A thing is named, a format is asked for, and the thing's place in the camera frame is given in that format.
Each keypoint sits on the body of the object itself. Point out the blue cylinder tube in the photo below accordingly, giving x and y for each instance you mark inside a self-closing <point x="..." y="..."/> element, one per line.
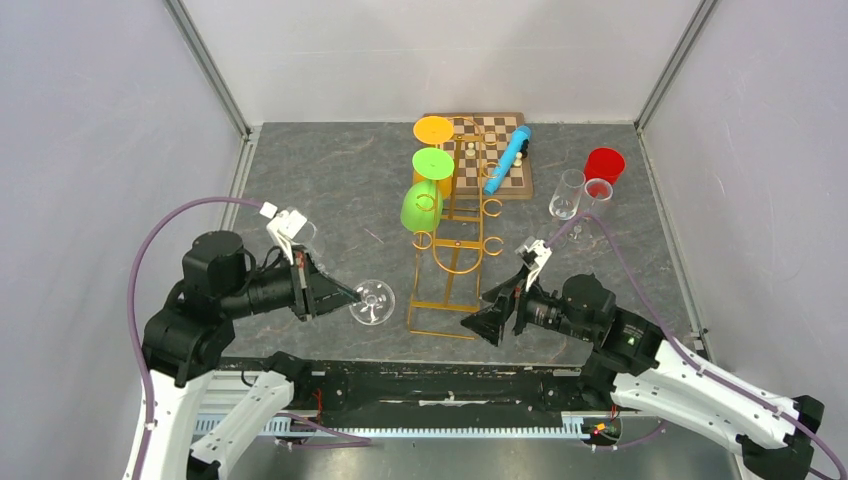
<point x="519" y="136"/>

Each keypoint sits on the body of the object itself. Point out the green plastic wine glass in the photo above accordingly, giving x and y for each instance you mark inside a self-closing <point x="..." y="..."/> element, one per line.
<point x="423" y="203"/>

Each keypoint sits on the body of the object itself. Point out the orange plastic wine glass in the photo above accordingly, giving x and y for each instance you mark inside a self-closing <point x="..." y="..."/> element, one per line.
<point x="434" y="139"/>

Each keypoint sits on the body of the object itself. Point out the red plastic wine glass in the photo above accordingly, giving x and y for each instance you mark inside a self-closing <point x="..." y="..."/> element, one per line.
<point x="604" y="163"/>

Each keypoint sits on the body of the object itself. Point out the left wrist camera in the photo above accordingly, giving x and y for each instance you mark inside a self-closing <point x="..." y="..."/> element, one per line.
<point x="288" y="227"/>

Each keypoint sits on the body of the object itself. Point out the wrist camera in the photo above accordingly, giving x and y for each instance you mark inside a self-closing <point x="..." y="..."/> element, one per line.
<point x="534" y="254"/>
<point x="288" y="227"/>

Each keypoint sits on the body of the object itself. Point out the wooden chessboard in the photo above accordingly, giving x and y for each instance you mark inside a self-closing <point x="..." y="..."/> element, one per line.
<point x="491" y="133"/>

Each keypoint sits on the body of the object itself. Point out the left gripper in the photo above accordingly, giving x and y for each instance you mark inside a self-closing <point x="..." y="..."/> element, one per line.
<point x="314" y="292"/>

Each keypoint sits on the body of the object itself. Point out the gold wire glass rack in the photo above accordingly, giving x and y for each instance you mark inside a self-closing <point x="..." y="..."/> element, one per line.
<point x="455" y="257"/>

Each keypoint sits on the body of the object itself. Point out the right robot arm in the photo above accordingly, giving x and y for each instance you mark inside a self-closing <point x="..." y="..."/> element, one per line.
<point x="635" y="365"/>

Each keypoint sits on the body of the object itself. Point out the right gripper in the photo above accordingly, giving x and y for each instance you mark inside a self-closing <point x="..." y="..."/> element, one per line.
<point x="506" y="297"/>

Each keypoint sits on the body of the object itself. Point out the clear wine glass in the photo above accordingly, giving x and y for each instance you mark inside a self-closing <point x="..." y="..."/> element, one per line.
<point x="377" y="303"/>
<point x="562" y="206"/>
<point x="596" y="196"/>
<point x="318" y="238"/>

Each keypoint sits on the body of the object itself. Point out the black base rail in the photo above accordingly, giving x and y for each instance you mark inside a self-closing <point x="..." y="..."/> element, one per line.
<point x="383" y="394"/>

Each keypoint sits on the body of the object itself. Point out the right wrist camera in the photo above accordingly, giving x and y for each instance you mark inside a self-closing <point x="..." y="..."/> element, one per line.
<point x="534" y="254"/>

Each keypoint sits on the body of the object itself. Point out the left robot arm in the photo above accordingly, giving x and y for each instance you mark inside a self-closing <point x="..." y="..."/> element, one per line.
<point x="181" y="345"/>

